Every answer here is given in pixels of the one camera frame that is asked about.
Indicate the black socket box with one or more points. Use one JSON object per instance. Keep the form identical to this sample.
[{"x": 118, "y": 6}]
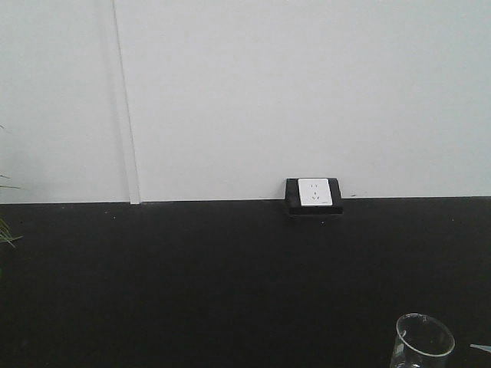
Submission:
[{"x": 293, "y": 205}]

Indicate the clear glass beaker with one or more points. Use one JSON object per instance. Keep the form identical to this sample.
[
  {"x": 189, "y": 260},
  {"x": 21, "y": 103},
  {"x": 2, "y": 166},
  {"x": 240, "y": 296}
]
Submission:
[{"x": 421, "y": 341}]

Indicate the green spider plant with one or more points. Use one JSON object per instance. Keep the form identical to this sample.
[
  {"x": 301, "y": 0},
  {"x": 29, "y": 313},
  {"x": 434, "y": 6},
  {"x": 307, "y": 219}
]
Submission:
[{"x": 7, "y": 238}]

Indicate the white wall socket plate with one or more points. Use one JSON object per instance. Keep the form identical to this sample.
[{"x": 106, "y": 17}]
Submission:
[{"x": 314, "y": 192}]

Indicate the white cable conduit strip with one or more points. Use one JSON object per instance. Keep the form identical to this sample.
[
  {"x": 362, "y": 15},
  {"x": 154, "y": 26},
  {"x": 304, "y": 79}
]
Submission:
[{"x": 124, "y": 119}]

